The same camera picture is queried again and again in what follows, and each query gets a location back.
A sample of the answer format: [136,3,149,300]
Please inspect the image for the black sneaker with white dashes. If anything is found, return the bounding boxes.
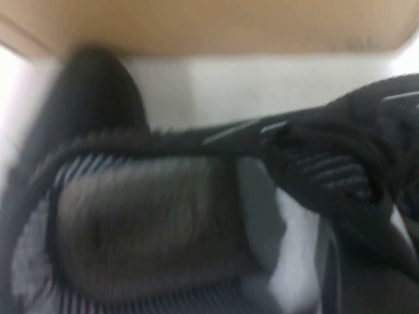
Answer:
[0,44,419,314]

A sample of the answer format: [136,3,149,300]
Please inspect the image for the brown cardboard shoe box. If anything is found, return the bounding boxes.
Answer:
[0,0,419,58]

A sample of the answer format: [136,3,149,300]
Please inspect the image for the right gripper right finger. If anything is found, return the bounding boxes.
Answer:
[329,225,419,314]

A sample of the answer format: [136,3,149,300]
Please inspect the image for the white paper shoe stuffing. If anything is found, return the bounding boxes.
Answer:
[267,188,333,297]

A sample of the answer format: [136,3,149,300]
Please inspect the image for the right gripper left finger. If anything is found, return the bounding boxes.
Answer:
[238,156,289,274]

